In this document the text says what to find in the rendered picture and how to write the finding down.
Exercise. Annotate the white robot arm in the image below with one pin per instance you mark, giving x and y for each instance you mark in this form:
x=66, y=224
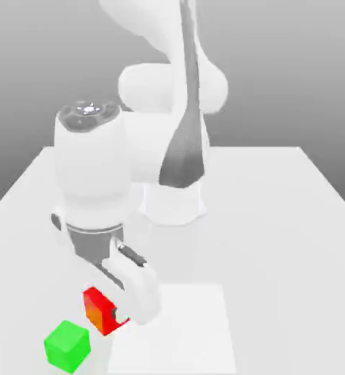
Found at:
x=90, y=164

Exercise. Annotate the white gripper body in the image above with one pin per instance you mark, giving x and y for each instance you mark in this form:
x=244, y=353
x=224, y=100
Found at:
x=137, y=290

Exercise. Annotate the small red cube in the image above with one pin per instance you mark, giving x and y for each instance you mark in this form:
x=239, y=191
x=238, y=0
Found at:
x=97, y=313

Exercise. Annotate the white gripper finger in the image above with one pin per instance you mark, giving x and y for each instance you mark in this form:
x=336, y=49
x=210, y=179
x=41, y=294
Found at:
x=121, y=314

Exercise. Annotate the small green cube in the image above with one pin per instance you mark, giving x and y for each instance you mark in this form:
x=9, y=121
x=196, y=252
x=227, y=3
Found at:
x=68, y=347

